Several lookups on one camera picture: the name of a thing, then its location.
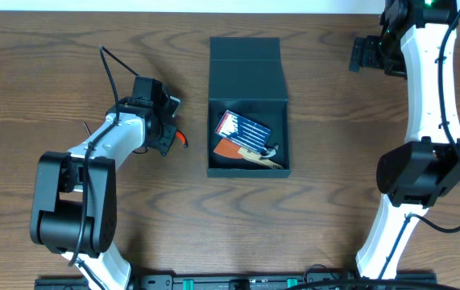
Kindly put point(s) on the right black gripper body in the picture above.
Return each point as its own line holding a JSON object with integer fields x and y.
{"x": 387, "y": 54}

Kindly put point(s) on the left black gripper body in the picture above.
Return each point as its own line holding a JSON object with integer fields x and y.
{"x": 167, "y": 134}

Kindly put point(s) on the red handled cutting pliers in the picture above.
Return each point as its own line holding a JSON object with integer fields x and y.
{"x": 182, "y": 138}

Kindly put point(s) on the blue screwdriver set case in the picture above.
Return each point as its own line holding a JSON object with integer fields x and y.
{"x": 243, "y": 132}

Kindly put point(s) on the orange scraper wooden handle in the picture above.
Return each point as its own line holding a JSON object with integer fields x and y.
{"x": 226, "y": 148}

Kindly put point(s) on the steel claw hammer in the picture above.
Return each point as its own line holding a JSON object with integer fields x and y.
{"x": 268, "y": 152}

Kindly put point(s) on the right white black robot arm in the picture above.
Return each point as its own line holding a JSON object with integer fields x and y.
{"x": 416, "y": 43}

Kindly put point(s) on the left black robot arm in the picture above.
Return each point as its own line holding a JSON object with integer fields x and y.
{"x": 74, "y": 209}

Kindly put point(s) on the black yellow screwdriver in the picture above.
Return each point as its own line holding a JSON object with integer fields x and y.
{"x": 87, "y": 128}

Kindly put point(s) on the dark green open box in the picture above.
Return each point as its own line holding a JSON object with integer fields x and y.
{"x": 246, "y": 77}

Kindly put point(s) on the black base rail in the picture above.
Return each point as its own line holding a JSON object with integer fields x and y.
{"x": 168, "y": 282}

